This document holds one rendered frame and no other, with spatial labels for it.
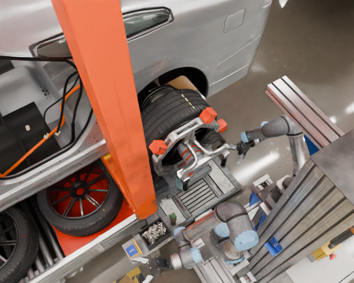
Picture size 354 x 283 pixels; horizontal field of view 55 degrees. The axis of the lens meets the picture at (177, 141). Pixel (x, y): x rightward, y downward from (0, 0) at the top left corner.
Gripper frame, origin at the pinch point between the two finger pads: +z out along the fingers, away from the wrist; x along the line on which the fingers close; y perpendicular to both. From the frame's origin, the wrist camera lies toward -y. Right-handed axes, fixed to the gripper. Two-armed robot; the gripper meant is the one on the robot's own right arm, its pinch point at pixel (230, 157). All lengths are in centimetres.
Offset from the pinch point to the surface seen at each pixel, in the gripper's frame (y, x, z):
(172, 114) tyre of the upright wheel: 34, -36, 26
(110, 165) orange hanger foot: -16, -51, 74
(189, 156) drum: 7.2, -14.1, 26.7
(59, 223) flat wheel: -33, -39, 128
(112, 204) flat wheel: -33, -30, 87
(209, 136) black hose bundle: 20.7, -13.6, 10.2
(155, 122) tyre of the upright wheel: 30, -39, 37
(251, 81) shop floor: -85, -89, -116
